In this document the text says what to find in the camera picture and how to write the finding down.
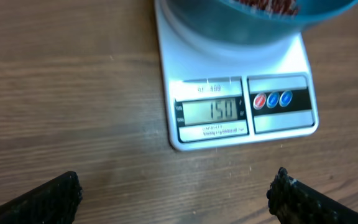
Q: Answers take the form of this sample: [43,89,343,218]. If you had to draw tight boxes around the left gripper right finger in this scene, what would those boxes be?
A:
[267,167,358,224]

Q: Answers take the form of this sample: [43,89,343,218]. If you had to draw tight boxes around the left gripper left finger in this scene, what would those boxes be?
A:
[0,171,83,224]

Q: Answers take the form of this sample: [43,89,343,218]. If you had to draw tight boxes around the white digital kitchen scale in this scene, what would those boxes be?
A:
[155,1,319,151]

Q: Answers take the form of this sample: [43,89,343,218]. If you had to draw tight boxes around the red beans in bowl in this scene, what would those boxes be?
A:
[236,0,299,16]

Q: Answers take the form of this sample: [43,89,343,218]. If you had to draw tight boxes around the teal bowl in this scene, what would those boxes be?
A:
[166,0,358,45]

